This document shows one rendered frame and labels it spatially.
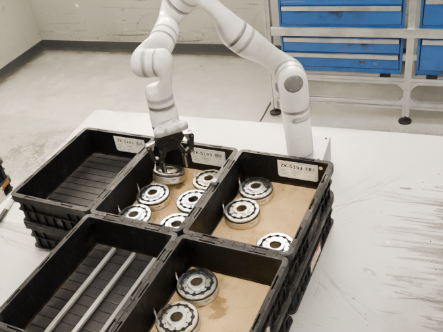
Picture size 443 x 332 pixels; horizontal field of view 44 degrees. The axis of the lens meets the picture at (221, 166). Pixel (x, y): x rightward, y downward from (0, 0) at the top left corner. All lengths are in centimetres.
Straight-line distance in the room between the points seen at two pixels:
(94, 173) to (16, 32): 348
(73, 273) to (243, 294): 48
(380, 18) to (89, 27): 277
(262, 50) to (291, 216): 51
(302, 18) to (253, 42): 172
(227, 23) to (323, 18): 176
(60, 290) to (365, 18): 237
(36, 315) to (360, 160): 119
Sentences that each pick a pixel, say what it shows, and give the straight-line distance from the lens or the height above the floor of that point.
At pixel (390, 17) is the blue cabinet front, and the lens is 329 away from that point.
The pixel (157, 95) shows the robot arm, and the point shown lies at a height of 125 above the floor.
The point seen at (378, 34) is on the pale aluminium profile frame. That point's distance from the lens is 328.
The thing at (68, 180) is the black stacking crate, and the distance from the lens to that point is 193.
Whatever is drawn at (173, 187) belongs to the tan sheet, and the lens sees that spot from 175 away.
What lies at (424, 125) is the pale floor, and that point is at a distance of 354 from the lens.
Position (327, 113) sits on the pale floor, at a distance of 366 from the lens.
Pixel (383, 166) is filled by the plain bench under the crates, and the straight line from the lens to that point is 198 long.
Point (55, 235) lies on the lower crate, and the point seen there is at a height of 80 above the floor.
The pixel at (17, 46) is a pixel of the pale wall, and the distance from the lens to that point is 529.
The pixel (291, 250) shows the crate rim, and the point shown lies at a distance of 133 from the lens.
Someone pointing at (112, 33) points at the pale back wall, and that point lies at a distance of 505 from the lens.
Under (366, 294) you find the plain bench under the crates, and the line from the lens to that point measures 155.
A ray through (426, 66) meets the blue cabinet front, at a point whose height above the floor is 38.
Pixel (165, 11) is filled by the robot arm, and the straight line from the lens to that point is 159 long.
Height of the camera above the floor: 187
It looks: 35 degrees down
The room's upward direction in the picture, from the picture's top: 9 degrees counter-clockwise
